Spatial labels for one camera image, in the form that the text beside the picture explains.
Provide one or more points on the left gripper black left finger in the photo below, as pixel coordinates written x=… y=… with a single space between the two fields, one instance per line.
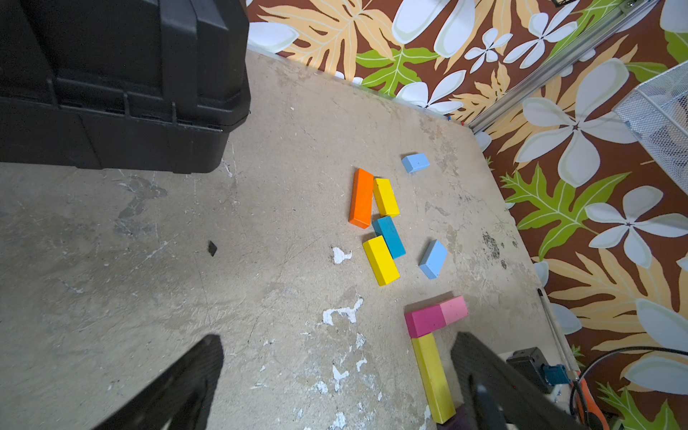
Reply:
x=181 y=397

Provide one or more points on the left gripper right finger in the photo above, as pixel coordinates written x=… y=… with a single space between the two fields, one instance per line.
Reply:
x=495 y=395

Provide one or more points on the purple block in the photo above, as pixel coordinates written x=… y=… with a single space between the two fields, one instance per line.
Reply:
x=460 y=421

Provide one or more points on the long yellow block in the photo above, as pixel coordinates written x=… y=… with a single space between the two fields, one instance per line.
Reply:
x=434 y=379

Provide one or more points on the pink block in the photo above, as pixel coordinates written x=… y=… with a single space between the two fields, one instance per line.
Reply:
x=454 y=310

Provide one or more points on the magenta block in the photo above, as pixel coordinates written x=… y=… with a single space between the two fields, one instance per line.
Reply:
x=424 y=321

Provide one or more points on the light blue block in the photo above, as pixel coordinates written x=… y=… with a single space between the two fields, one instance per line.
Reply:
x=415 y=162
x=433 y=260

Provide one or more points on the teal block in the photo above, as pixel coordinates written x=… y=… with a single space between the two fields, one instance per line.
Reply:
x=385 y=227

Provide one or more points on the small yellow block top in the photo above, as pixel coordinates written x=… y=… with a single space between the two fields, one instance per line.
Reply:
x=385 y=198

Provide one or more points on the orange block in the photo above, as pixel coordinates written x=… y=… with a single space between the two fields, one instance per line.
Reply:
x=360 y=213

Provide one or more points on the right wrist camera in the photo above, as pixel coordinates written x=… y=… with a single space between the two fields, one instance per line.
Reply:
x=532 y=364

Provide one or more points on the orange handled tool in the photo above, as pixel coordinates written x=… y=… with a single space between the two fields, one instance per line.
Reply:
x=584 y=407

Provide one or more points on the black toolbox yellow handle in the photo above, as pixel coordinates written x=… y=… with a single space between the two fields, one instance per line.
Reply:
x=148 y=85

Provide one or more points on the white wire basket right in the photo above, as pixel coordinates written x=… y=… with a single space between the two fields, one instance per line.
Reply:
x=655 y=112

